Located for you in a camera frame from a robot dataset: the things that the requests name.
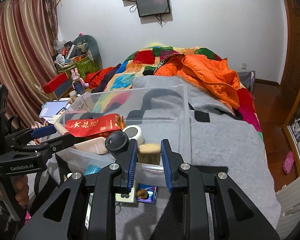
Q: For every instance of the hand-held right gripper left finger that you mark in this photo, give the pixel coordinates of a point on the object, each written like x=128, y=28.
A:
x=131, y=165

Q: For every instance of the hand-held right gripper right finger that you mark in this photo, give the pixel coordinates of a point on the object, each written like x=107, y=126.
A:
x=166, y=166

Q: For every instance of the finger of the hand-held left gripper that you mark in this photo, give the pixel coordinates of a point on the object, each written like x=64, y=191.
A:
x=43, y=130
x=57, y=142

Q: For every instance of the cream long stick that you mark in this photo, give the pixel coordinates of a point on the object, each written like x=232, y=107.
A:
x=62, y=128

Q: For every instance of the tan small box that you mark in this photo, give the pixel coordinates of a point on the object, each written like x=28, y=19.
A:
x=148, y=153

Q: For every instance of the purple bottle with black cap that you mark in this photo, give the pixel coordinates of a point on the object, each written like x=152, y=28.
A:
x=117, y=142

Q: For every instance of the blue card pack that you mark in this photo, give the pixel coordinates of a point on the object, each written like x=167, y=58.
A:
x=147, y=192

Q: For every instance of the cream case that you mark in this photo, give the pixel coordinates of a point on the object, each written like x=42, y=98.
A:
x=125, y=198

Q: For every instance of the red tea packet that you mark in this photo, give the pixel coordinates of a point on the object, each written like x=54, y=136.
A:
x=90, y=126

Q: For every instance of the clear plastic storage box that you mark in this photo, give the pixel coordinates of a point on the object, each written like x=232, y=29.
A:
x=165, y=110

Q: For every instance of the person's left forearm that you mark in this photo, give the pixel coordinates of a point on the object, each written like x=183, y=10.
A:
x=0, y=213

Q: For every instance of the person's left hand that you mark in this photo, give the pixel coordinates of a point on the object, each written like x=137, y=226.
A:
x=22, y=190

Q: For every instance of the blue notebook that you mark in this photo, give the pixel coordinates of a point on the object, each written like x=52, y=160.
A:
x=52, y=108

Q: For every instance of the red rectangular box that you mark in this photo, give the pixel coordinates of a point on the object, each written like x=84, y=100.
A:
x=56, y=82

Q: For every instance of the pink rabbit doll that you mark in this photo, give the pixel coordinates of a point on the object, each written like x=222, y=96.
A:
x=77, y=80

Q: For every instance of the grey blanket with black pattern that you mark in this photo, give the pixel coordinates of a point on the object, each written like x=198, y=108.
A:
x=227, y=142

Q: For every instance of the red garment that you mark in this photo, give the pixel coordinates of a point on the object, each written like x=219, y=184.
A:
x=97, y=76

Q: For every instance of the green cardboard box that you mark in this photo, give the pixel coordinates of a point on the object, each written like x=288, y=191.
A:
x=86, y=66

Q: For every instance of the striped brown curtain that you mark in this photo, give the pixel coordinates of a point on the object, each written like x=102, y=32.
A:
x=20, y=55

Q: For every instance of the dark purple garment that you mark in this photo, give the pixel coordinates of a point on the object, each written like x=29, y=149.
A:
x=110, y=80

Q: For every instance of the grey plush pillow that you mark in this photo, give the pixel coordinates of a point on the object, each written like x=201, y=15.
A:
x=91, y=43

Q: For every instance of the orange puffer jacket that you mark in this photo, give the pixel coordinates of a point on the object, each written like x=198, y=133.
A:
x=202, y=72

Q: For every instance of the colourful patchwork quilt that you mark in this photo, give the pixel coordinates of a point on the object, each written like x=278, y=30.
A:
x=140, y=62

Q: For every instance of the dark grey cloth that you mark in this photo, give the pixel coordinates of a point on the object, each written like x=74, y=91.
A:
x=246, y=81

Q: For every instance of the pink clog shoe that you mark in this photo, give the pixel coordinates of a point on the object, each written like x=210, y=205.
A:
x=288, y=163

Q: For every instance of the white wardrobe door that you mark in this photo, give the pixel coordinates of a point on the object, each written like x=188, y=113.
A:
x=292, y=205

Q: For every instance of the white wall socket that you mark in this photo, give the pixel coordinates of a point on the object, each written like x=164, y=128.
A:
x=243, y=66

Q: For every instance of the small black wall monitor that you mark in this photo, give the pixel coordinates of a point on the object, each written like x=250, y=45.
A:
x=152, y=5

